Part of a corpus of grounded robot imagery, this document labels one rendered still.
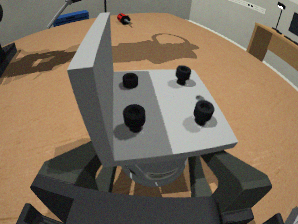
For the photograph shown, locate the red screwdriver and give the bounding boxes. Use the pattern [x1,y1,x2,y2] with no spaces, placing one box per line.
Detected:
[117,13,131,25]

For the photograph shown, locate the blue electric screwdriver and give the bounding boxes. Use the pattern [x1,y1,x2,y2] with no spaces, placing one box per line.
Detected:
[47,0,81,29]

